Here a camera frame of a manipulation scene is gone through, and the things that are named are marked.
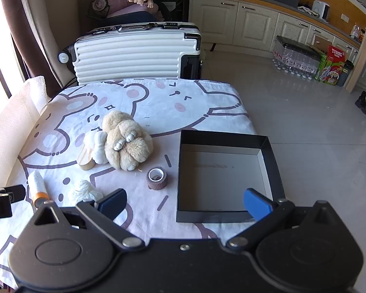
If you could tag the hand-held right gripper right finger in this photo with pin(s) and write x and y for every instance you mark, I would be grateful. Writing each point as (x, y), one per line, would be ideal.
(257, 204)

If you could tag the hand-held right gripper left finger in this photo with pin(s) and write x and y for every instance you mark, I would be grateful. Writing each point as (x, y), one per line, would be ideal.
(112, 203)

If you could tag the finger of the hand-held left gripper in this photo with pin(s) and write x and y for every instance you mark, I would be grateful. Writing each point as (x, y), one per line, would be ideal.
(18, 193)

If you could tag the white tube with orange cap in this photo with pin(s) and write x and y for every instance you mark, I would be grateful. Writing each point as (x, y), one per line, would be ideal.
(36, 183)

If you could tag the black cardboard box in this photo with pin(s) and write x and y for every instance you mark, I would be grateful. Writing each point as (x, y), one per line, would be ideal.
(219, 177)

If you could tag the brown tape roll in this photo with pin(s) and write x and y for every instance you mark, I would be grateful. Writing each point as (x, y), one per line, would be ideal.
(157, 185)

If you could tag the wooden block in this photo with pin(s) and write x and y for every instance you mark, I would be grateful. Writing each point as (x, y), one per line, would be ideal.
(85, 160)

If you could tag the beige plush toy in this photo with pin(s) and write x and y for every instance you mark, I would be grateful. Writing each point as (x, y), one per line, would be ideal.
(125, 152)

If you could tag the white gauze roll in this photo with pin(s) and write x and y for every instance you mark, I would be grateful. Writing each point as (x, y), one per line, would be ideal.
(97, 149)

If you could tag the cream padded board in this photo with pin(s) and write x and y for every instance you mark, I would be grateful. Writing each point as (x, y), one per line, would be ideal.
(9, 119)

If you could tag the printed bear blanket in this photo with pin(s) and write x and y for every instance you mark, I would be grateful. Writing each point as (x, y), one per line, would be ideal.
(140, 113)

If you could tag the white textured paper towel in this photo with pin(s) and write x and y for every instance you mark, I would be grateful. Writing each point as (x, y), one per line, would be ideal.
(38, 94)

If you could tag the white ribbed suitcase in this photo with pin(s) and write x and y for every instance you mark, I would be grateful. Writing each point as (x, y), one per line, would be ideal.
(125, 55)

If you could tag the colourful carton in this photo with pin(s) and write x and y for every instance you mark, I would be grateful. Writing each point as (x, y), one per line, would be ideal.
(331, 73)

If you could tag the pack of water bottles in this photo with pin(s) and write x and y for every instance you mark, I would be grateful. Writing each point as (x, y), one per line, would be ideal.
(295, 58)

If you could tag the red box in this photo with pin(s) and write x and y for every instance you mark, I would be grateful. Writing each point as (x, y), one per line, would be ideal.
(335, 55)

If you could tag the brown curtain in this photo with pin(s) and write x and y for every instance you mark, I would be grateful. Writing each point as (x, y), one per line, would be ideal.
(18, 21)

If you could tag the brown cardboard box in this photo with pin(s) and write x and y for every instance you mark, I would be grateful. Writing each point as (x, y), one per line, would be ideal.
(321, 43)

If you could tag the white countertop appliance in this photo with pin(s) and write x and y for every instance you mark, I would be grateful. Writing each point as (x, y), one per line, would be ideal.
(320, 10)

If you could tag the black fan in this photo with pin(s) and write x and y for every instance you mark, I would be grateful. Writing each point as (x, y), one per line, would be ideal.
(170, 6)

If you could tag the wooden post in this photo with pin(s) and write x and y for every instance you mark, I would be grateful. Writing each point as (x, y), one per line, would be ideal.
(361, 61)

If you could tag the white wall socket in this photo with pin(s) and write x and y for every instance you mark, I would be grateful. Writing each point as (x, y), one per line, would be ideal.
(344, 17)

